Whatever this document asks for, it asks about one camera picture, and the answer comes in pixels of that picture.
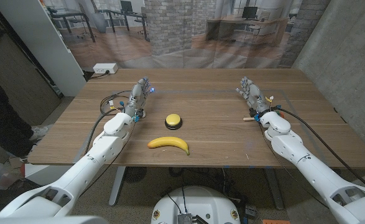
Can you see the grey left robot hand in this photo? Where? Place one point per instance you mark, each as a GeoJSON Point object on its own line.
{"type": "Point", "coordinates": [137, 96]}

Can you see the white power strip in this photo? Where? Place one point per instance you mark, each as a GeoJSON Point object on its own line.
{"type": "Point", "coordinates": [105, 68]}

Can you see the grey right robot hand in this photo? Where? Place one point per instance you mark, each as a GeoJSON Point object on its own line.
{"type": "Point", "coordinates": [254, 93]}

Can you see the orange flat object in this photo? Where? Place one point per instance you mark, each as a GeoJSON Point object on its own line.
{"type": "Point", "coordinates": [275, 221]}

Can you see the white cabinet panel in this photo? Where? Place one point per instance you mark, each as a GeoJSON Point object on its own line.
{"type": "Point", "coordinates": [42, 43]}

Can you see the brown wooden door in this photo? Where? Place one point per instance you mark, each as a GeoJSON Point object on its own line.
{"type": "Point", "coordinates": [14, 71]}

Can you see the yellow toy banana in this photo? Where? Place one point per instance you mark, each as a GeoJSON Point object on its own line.
{"type": "Point", "coordinates": [169, 141]}

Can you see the yellow push button black base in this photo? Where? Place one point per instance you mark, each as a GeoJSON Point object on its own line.
{"type": "Point", "coordinates": [173, 120]}

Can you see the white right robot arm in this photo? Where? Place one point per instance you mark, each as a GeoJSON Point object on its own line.
{"type": "Point", "coordinates": [319, 174]}

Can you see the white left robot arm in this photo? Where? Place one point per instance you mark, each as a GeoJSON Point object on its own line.
{"type": "Point", "coordinates": [85, 161]}

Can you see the small beige wooden stick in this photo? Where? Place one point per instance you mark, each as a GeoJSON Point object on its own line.
{"type": "Point", "coordinates": [248, 119]}

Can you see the white robot torso base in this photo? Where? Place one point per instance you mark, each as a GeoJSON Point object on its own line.
{"type": "Point", "coordinates": [196, 205]}

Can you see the printed office backdrop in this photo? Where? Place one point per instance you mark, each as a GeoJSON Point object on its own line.
{"type": "Point", "coordinates": [176, 34]}

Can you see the grey table leg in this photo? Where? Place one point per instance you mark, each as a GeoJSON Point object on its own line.
{"type": "Point", "coordinates": [117, 186]}
{"type": "Point", "coordinates": [275, 189]}

